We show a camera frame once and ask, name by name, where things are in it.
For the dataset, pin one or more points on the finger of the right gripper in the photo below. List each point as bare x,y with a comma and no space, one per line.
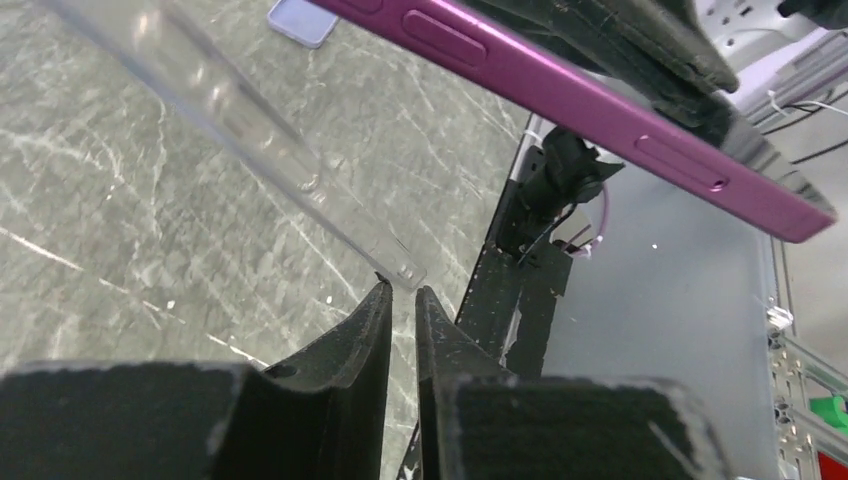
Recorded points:
658,48

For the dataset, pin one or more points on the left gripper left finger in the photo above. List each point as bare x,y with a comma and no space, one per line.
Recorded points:
317,414

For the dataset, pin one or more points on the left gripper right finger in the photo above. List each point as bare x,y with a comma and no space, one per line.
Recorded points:
478,420

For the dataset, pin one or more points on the black phone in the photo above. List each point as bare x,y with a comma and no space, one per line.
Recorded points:
742,174

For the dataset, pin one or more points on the lilac phone case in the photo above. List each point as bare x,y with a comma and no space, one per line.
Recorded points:
302,21

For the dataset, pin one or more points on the clear phone case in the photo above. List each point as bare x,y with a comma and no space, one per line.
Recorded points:
165,49

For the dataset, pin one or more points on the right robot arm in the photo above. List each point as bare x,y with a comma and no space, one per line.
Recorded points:
762,26

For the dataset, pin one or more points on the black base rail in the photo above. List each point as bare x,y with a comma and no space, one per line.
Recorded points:
522,270

